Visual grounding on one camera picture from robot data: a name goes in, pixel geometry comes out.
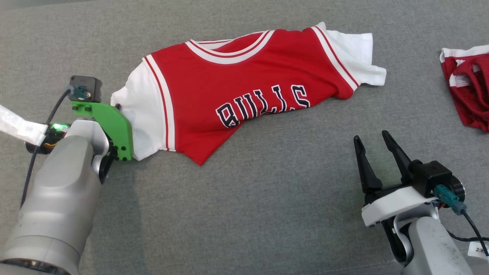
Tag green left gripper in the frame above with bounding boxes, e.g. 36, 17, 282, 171
71, 101, 134, 161

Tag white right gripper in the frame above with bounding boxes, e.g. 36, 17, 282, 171
354, 130, 439, 227

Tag red white Bulls jersey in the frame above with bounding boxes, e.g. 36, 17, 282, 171
110, 22, 387, 166

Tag red shorts with white stripes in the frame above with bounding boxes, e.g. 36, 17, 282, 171
439, 45, 489, 133

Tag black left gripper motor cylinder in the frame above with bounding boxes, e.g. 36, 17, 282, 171
25, 123, 71, 155

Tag white tape label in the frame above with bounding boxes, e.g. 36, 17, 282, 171
0, 104, 48, 146

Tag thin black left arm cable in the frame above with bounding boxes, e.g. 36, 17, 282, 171
20, 87, 75, 209

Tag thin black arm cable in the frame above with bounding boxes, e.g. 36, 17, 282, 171
447, 210, 489, 257
20, 87, 75, 209

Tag teal right cable connector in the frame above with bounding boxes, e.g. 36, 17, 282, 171
434, 184, 467, 215

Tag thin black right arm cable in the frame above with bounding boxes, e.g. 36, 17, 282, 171
447, 210, 489, 257

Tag small white cable label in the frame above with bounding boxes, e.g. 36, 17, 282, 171
468, 242, 489, 257

